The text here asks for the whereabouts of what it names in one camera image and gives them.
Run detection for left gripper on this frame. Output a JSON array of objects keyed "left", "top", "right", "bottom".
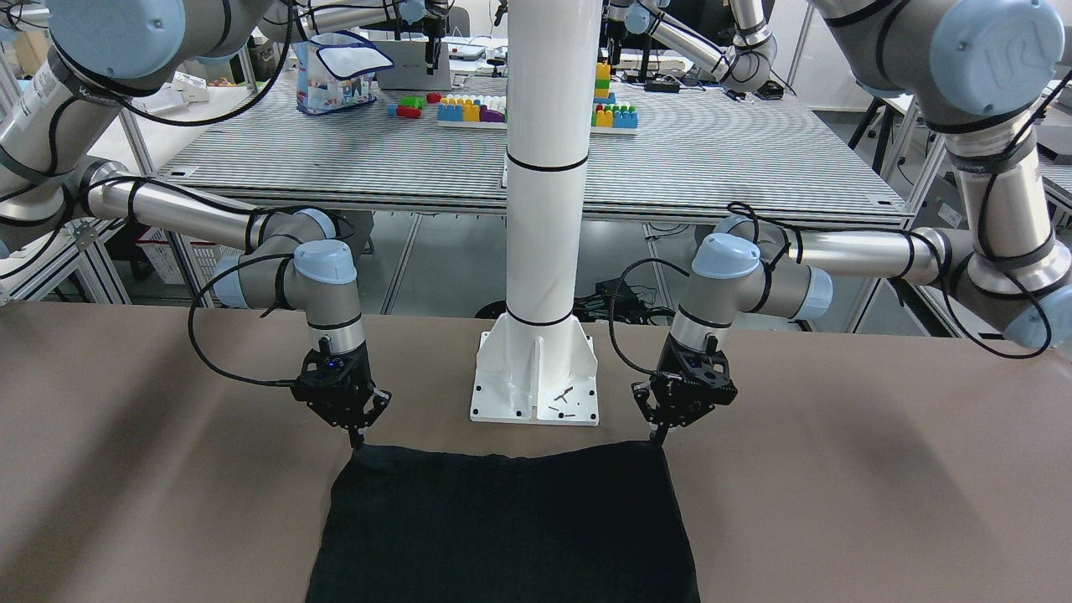
[{"left": 631, "top": 335, "right": 739, "bottom": 446}]

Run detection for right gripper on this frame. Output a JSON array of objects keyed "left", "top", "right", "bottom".
[{"left": 291, "top": 343, "right": 392, "bottom": 451}]

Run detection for black printed t-shirt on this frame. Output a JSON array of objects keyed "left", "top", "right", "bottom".
[{"left": 306, "top": 441, "right": 700, "bottom": 602}]

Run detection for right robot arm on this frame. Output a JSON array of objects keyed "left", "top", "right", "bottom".
[{"left": 1, "top": 1, "right": 391, "bottom": 448}]

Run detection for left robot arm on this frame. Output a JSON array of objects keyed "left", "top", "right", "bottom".
[{"left": 632, "top": 1, "right": 1069, "bottom": 444}]

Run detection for toy brick set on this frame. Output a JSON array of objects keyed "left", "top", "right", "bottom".
[{"left": 387, "top": 60, "right": 641, "bottom": 135}]

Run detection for patterned plastic bag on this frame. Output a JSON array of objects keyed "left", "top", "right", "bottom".
[{"left": 296, "top": 31, "right": 394, "bottom": 116}]

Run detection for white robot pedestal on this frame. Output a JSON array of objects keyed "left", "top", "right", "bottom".
[{"left": 470, "top": 1, "right": 604, "bottom": 426}]

